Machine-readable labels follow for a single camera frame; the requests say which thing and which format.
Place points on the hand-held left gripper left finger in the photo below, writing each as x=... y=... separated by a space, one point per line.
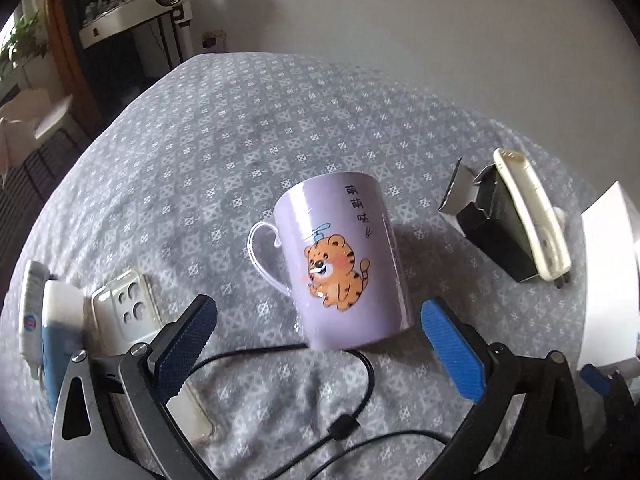
x=185 y=347

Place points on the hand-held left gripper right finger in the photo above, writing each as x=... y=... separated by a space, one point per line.
x=452 y=355

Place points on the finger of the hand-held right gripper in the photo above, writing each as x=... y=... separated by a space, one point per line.
x=595 y=378

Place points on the white storage box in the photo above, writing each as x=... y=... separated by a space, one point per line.
x=610 y=270

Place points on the black cardboard box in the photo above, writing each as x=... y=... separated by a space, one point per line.
x=500 y=240

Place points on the blue and white tube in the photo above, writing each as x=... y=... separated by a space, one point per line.
x=57 y=320

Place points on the purple mug with tiger print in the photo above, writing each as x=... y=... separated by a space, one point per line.
x=340 y=240

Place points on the clear phone case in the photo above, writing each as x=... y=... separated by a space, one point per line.
x=125 y=305

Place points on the grey patterned bedsheet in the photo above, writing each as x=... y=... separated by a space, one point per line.
x=225 y=135

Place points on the white shelf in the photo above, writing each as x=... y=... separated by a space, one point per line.
x=115 y=22

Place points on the green potted plant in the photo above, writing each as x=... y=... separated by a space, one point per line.
x=25 y=40

